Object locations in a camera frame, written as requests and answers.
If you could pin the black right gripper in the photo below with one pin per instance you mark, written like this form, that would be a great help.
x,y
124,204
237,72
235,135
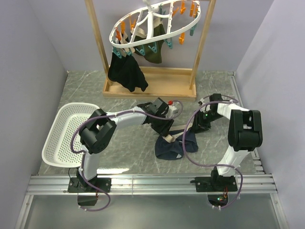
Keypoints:
x,y
198,126

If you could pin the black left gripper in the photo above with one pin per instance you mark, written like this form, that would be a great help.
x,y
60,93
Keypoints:
x,y
164,130

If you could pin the navy blue underwear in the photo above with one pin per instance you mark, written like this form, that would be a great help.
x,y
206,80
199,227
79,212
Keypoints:
x,y
171,148

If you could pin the white oval clip hanger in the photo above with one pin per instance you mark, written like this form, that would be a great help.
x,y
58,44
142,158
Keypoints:
x,y
136,28

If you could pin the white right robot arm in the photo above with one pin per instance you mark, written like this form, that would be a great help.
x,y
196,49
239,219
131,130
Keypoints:
x,y
244,132

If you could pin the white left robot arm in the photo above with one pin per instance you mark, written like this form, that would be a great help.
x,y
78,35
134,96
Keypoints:
x,y
96,133

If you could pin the black hanging underwear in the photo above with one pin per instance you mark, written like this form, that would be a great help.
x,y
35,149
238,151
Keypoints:
x,y
125,70

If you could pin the olive green hanging underwear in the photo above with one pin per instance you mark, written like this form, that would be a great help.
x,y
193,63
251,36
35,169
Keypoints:
x,y
152,51

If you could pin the white perforated laundry basket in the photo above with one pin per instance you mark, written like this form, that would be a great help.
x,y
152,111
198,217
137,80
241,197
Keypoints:
x,y
56,151

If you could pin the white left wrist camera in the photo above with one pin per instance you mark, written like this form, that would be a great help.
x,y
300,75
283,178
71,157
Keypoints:
x,y
172,110

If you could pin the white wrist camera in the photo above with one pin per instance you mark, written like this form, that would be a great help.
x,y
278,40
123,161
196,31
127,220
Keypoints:
x,y
203,108
172,110

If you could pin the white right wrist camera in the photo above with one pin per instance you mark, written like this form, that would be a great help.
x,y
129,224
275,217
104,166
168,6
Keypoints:
x,y
203,108

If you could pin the wooden drying rack frame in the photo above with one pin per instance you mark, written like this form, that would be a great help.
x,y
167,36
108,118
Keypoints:
x,y
167,82

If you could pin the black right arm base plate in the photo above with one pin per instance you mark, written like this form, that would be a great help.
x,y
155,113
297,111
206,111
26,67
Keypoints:
x,y
219,184

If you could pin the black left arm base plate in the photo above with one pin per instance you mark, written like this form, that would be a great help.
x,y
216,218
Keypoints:
x,y
80,186

